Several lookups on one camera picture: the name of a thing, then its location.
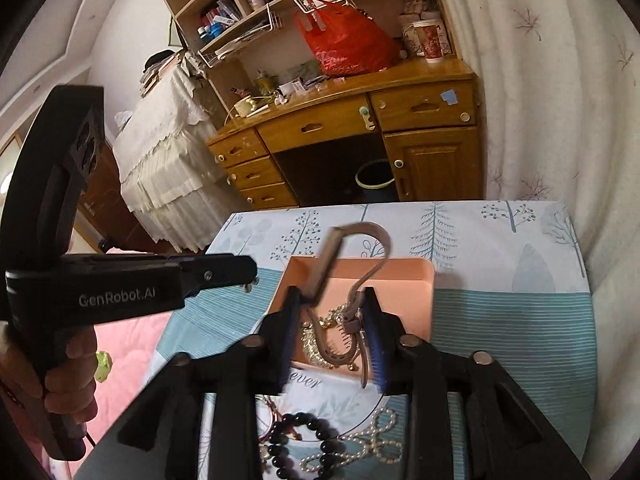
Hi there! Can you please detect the black hat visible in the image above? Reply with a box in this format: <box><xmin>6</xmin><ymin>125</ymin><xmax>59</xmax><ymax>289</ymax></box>
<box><xmin>144</xmin><ymin>50</ymin><xmax>174</xmax><ymax>72</ymax></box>

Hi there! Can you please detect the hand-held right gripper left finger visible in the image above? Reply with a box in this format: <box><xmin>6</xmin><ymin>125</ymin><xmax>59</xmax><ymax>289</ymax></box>
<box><xmin>90</xmin><ymin>287</ymin><xmax>305</xmax><ymax>480</ymax></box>

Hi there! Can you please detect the red string bracelet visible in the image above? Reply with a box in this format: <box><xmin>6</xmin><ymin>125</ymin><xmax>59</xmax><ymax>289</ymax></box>
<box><xmin>256</xmin><ymin>394</ymin><xmax>292</xmax><ymax>442</ymax></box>

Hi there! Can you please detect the pink blanket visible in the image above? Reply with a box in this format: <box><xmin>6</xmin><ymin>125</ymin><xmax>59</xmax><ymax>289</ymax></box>
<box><xmin>65</xmin><ymin>310</ymin><xmax>174</xmax><ymax>480</ymax></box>

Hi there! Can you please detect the pink storage box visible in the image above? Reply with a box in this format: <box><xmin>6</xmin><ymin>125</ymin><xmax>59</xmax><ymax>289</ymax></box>
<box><xmin>269</xmin><ymin>255</ymin><xmax>436</xmax><ymax>377</ymax></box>

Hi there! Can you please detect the dark wooden cabinet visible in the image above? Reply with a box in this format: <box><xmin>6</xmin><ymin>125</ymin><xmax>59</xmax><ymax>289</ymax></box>
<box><xmin>74</xmin><ymin>144</ymin><xmax>127</xmax><ymax>252</ymax></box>

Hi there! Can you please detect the dark bead bracelet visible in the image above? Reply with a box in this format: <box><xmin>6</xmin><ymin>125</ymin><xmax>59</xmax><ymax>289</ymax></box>
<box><xmin>259</xmin><ymin>411</ymin><xmax>352</xmax><ymax>480</ymax></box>

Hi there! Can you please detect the white floral curtain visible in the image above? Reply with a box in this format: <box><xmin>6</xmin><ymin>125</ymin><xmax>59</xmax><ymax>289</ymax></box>
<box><xmin>430</xmin><ymin>0</ymin><xmax>640</xmax><ymax>461</ymax></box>

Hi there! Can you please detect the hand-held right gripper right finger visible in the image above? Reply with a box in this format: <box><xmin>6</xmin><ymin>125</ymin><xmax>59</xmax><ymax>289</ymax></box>
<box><xmin>363</xmin><ymin>286</ymin><xmax>592</xmax><ymax>480</ymax></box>

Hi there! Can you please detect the wooden desk with drawers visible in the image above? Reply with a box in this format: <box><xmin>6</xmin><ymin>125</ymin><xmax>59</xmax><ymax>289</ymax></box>
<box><xmin>207</xmin><ymin>56</ymin><xmax>485</xmax><ymax>211</ymax></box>

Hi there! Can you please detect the white pearl necklace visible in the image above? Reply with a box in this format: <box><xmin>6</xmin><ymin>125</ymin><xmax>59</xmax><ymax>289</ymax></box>
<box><xmin>300</xmin><ymin>406</ymin><xmax>406</xmax><ymax>474</ymax></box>

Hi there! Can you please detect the white mug with red print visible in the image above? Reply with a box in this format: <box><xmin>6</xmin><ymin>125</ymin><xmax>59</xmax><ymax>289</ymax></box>
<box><xmin>412</xmin><ymin>18</ymin><xmax>454</xmax><ymax>64</ymax></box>

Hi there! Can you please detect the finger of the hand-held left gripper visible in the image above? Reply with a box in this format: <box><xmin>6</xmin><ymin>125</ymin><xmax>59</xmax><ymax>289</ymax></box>
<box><xmin>179</xmin><ymin>254</ymin><xmax>259</xmax><ymax>307</ymax></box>

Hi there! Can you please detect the blue bucket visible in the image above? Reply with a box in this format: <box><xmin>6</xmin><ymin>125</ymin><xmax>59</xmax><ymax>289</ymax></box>
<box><xmin>354</xmin><ymin>159</ymin><xmax>397</xmax><ymax>204</ymax></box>

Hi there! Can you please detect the white lace cloth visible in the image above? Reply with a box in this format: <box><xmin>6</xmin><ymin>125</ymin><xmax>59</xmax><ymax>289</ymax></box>
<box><xmin>112</xmin><ymin>62</ymin><xmax>237</xmax><ymax>256</ymax></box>

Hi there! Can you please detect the red plastic bag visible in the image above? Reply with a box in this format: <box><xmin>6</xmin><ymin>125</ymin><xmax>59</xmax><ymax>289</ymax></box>
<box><xmin>295</xmin><ymin>1</ymin><xmax>404</xmax><ymax>79</ymax></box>

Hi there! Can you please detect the gold chain necklace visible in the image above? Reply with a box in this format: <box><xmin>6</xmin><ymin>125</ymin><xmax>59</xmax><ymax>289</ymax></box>
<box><xmin>300</xmin><ymin>302</ymin><xmax>362</xmax><ymax>372</ymax></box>

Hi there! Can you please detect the tree print tablecloth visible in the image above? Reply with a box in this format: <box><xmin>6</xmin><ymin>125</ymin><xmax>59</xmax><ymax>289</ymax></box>
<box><xmin>150</xmin><ymin>201</ymin><xmax>601</xmax><ymax>480</ymax></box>

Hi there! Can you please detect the white patterned mug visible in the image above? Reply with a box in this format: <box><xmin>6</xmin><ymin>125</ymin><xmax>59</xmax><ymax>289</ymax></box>
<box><xmin>401</xmin><ymin>22</ymin><xmax>423</xmax><ymax>58</ymax></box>

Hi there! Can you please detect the person's left hand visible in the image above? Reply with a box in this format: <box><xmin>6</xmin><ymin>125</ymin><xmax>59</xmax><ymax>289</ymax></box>
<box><xmin>43</xmin><ymin>329</ymin><xmax>99</xmax><ymax>417</ymax></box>

